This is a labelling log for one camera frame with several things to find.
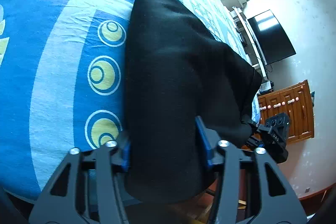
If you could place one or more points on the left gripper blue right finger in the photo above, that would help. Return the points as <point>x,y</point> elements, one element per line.
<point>205,143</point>

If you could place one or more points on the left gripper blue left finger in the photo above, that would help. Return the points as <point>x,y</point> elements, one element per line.
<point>126,156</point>

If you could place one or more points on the black studded pants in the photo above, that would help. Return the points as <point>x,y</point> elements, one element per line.
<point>176,71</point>

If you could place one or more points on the wooden cabinet with white knobs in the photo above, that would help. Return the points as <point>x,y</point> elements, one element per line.
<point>296,102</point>

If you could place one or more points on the white tv stand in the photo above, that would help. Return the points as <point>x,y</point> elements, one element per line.
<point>252,48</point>

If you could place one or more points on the black flat television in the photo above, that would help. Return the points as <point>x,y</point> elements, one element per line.
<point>272,39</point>

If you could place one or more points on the blue patterned bed quilt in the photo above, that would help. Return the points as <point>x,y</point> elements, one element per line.
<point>62,79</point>

